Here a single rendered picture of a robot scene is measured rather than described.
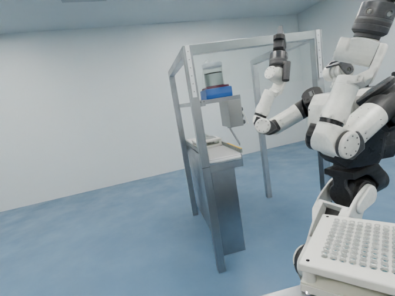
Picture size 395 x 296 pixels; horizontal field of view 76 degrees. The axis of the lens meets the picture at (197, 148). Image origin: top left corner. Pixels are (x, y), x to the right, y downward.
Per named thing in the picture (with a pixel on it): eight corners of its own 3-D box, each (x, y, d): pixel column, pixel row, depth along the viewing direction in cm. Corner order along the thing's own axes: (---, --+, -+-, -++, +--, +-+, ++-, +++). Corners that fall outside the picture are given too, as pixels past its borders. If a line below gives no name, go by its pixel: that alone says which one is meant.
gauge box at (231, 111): (244, 125, 190) (240, 98, 186) (230, 127, 188) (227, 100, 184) (234, 123, 211) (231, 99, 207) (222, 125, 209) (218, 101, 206)
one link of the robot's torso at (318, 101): (360, 150, 126) (357, 77, 120) (428, 165, 93) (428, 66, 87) (304, 160, 124) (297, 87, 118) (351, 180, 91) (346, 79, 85)
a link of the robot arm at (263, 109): (261, 94, 135) (247, 128, 139) (261, 91, 125) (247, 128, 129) (281, 101, 133) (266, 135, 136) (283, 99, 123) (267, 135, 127)
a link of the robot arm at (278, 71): (275, 67, 136) (273, 87, 134) (263, 59, 129) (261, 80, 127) (295, 61, 127) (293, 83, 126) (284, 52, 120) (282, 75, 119)
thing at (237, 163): (243, 165, 198) (241, 153, 197) (208, 173, 194) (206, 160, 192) (206, 144, 325) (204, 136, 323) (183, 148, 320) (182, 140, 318)
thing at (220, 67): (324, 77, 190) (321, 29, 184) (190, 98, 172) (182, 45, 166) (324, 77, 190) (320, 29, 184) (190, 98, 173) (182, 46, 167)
